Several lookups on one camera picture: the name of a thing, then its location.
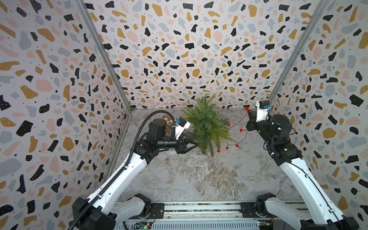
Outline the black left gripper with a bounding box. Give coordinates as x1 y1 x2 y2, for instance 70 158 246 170
158 133 199 155

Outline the small green christmas tree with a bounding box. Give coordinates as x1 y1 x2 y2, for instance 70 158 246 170
183 95 233 157

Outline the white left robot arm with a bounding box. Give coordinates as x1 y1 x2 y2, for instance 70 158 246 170
69 117 198 230

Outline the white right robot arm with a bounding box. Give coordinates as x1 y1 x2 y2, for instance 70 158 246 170
246 109 359 230

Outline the wooden folding chess board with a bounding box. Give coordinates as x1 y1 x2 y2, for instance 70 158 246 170
162 115 174 126

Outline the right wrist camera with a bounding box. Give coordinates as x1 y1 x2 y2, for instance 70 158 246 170
256 100 271 122

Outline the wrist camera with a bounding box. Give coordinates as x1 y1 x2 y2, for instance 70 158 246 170
175 117 191 140
256 100 271 122

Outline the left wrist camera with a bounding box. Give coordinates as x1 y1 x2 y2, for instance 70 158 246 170
175 117 191 140

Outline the black corrugated cable conduit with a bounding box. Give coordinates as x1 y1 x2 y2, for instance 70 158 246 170
67 110 176 230

